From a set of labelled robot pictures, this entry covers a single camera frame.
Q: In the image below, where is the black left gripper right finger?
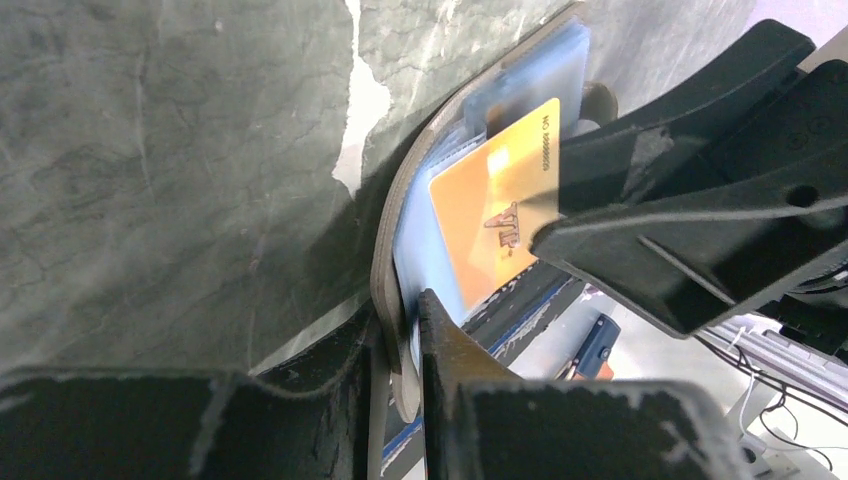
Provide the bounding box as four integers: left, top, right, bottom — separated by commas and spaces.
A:
419, 290, 751, 479

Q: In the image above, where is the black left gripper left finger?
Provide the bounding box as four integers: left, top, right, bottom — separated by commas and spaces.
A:
1, 311, 378, 479

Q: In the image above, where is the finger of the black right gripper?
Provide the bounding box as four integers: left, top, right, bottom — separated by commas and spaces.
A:
531, 20, 847, 338

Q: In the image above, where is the gold VIP credit card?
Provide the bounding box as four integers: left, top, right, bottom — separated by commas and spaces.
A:
429, 97, 560, 309

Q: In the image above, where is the blue orange clamp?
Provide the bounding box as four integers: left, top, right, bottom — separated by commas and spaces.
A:
556, 314, 621, 381

